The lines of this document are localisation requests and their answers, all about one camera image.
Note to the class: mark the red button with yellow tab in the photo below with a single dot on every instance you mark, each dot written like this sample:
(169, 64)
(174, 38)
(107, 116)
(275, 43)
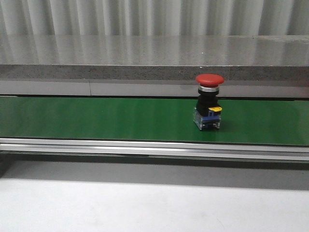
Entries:
(207, 112)

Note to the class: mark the white conveyor rear rail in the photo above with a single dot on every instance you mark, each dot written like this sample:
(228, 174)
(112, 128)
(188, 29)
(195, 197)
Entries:
(143, 88)

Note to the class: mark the white pleated curtain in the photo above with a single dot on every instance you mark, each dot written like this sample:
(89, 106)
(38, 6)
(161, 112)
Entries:
(154, 17)

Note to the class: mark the grey stone counter slab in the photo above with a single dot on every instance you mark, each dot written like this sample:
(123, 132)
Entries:
(181, 58)

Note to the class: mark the green conveyor belt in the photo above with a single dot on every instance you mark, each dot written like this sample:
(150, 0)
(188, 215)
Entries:
(243, 121)

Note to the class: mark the aluminium conveyor front rail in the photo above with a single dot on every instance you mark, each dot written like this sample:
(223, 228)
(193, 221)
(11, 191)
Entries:
(157, 149)

